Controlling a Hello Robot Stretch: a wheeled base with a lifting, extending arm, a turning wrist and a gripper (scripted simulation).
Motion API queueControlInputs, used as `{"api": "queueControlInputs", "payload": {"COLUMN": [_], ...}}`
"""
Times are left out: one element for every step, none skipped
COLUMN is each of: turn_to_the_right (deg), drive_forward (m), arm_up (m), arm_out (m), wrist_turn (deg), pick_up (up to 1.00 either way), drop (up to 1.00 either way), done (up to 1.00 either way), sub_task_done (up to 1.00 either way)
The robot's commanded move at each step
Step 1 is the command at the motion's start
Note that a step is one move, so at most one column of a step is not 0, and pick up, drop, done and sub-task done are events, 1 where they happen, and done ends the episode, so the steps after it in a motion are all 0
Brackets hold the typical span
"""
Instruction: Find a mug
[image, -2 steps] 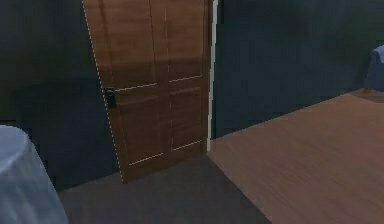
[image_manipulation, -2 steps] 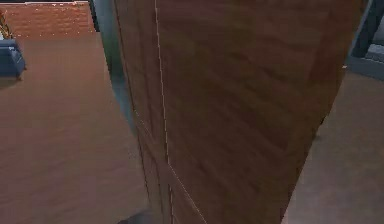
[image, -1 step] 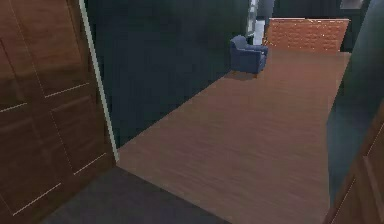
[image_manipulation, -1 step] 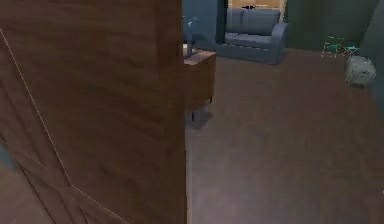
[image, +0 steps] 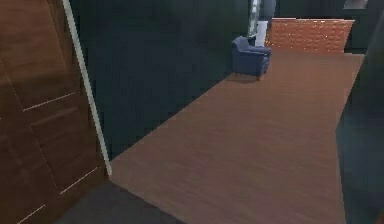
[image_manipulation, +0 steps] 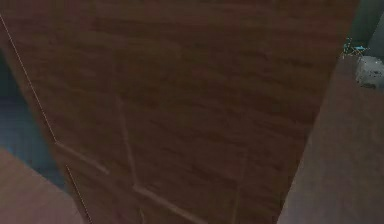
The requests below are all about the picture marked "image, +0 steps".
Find window with pale frame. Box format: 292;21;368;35
248;0;268;38

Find brown wooden room door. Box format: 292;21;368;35
0;0;113;224

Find blue armchair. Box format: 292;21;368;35
231;35;272;79

